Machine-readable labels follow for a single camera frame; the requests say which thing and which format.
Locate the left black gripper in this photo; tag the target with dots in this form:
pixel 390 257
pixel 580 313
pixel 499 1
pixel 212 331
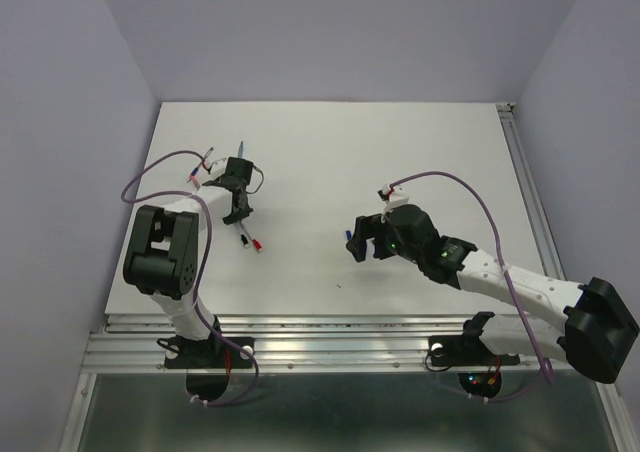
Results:
pixel 237 216

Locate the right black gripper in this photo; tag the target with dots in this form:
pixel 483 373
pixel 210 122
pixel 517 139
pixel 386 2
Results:
pixel 367 226

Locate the blue gel pen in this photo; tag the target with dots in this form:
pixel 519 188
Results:
pixel 203 167

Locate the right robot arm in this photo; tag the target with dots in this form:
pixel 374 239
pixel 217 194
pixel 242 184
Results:
pixel 586 325

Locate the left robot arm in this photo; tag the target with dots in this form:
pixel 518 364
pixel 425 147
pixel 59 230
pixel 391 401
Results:
pixel 162 263

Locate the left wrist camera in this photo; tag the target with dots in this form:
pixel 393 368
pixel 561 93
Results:
pixel 218 167

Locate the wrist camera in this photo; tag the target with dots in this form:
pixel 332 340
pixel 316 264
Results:
pixel 392 197
pixel 218 167

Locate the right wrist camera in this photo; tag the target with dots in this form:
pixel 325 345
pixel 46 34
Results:
pixel 392 197

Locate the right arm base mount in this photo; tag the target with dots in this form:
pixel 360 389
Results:
pixel 466 348

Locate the right side aluminium rail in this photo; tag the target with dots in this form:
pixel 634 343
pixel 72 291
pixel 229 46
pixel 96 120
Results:
pixel 545 244

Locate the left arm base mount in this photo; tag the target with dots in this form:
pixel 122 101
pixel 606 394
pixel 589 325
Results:
pixel 211 353

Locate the aluminium rail frame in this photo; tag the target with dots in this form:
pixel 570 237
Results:
pixel 329 383

